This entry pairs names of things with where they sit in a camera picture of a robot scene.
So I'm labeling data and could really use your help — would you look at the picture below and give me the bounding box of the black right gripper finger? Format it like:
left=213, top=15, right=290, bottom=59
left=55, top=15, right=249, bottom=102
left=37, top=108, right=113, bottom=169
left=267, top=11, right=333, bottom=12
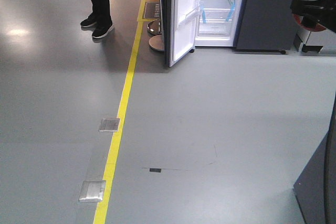
left=290, top=0, right=336, bottom=32

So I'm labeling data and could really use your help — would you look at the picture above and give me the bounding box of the red yellow apple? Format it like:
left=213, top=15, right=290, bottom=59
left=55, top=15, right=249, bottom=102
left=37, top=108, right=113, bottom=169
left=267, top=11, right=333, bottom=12
left=292, top=0, right=336, bottom=32

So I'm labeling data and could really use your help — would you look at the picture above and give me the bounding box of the fridge door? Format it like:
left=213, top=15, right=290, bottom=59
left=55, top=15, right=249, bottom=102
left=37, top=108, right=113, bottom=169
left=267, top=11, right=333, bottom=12
left=161, top=0, right=201, bottom=67

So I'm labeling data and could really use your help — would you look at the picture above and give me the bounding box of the grey white fridge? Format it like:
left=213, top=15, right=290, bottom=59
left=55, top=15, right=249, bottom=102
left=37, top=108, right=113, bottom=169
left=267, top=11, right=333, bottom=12
left=160, top=0, right=320, bottom=68

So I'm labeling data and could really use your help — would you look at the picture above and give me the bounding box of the clear lower door bin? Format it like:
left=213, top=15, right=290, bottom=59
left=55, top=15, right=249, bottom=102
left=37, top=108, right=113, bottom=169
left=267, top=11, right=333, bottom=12
left=177, top=5, right=201, bottom=27

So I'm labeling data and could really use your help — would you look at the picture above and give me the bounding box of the grey kitchen counter island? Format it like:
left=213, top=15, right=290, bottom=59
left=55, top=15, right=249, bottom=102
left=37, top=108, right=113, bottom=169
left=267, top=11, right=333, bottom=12
left=294, top=136, right=335, bottom=223

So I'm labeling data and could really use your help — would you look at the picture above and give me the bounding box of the person in black trousers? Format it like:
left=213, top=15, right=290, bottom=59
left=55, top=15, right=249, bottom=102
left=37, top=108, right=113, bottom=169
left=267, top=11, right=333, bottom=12
left=80, top=0, right=114, bottom=39

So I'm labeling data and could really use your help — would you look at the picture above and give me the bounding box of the metal floor socket plate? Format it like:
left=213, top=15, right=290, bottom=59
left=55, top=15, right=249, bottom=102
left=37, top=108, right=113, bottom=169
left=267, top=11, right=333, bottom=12
left=98, top=118, right=120, bottom=132

